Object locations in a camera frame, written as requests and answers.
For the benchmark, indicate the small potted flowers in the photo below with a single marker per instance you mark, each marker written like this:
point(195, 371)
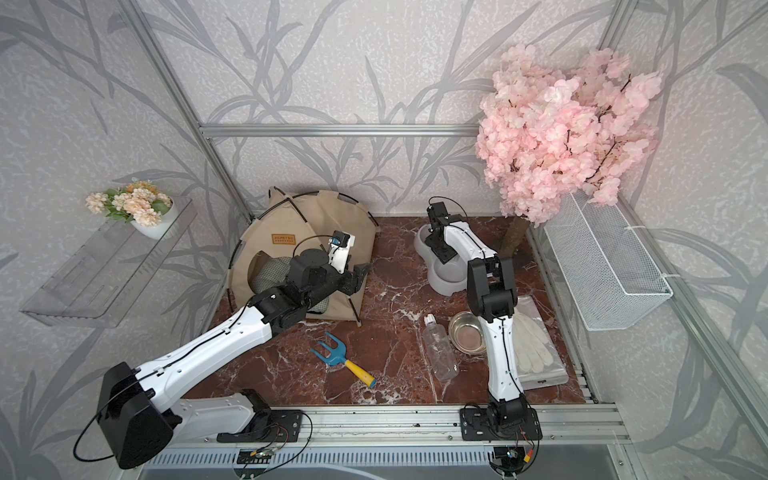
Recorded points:
point(140, 204)

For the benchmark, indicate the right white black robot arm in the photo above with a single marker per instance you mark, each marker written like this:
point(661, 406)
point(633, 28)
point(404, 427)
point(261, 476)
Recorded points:
point(492, 297)

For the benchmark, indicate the beige pet tent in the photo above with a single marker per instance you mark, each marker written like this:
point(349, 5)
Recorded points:
point(292, 224)

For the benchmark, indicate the green checked cushion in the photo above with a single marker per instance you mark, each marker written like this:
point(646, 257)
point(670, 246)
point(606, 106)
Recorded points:
point(267, 272)

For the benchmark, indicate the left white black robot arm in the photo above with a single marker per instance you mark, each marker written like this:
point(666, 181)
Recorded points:
point(142, 410)

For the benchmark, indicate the white wire basket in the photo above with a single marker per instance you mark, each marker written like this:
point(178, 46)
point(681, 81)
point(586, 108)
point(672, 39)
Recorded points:
point(610, 274)

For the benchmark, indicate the pink blossom tree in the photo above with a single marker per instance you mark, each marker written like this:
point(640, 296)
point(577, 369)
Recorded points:
point(546, 133)

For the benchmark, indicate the blue yellow garden fork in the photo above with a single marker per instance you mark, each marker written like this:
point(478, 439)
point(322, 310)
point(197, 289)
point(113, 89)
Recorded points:
point(336, 355)

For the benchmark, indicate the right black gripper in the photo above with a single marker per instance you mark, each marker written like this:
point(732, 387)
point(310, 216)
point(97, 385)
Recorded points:
point(442, 255)

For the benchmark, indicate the grey double pet bowl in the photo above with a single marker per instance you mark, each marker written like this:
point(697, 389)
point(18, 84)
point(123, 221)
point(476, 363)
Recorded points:
point(444, 278)

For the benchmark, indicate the bagged white gloves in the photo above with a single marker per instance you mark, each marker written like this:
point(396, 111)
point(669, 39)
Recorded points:
point(537, 361)

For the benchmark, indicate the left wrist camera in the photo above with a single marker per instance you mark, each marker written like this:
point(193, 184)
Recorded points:
point(339, 250)

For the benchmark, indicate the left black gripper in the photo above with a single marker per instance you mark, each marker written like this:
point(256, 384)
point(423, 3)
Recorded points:
point(353, 280)

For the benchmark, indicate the clear plastic bottle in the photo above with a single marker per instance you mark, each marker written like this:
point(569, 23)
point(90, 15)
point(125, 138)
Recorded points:
point(439, 350)

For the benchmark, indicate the clear acrylic shelf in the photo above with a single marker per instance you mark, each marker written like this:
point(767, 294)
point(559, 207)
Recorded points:
point(99, 284)

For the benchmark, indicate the steel bowl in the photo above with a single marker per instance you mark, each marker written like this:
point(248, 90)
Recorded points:
point(465, 333)

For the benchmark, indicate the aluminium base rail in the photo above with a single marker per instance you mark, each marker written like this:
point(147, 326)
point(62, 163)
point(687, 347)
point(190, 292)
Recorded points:
point(440, 425)

